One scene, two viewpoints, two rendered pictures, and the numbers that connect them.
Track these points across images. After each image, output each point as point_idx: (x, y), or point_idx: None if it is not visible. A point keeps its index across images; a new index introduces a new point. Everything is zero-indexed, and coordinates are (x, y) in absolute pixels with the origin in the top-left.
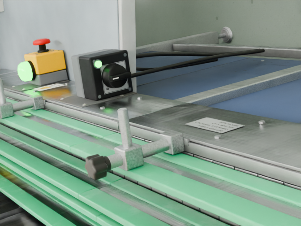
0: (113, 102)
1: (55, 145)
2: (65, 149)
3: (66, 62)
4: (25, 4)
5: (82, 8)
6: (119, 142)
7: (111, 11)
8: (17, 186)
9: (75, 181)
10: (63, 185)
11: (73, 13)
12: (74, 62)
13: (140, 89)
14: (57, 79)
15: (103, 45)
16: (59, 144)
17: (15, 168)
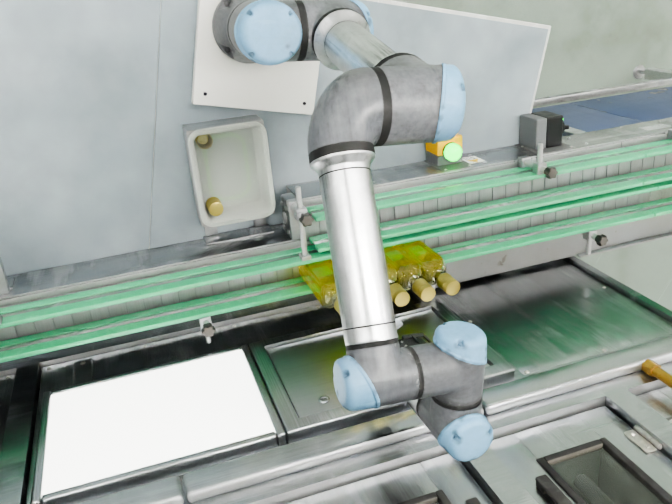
0: (572, 142)
1: (628, 160)
2: (640, 158)
3: None
4: None
5: (488, 88)
6: (646, 146)
7: (529, 86)
8: (505, 241)
9: (620, 183)
10: (626, 185)
11: (472, 94)
12: (542, 123)
13: None
14: None
15: (510, 113)
16: (634, 157)
17: (549, 210)
